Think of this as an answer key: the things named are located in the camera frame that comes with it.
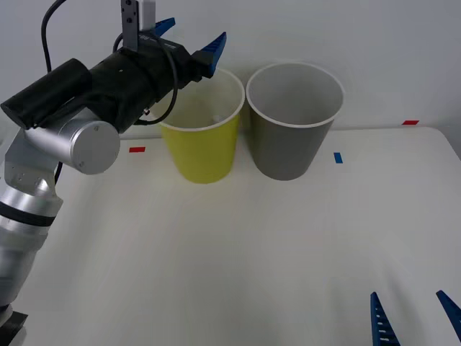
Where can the grey plastic bin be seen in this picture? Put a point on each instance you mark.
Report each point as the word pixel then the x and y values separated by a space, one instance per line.
pixel 288 151

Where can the yellow-green plastic bin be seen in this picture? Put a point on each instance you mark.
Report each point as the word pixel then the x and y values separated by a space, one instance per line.
pixel 201 155

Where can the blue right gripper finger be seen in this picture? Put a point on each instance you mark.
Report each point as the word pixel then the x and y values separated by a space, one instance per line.
pixel 382 328
pixel 452 308

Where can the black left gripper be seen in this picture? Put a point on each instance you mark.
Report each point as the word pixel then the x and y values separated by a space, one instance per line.
pixel 176 65

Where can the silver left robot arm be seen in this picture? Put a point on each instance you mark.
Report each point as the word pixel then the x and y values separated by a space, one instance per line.
pixel 79 140

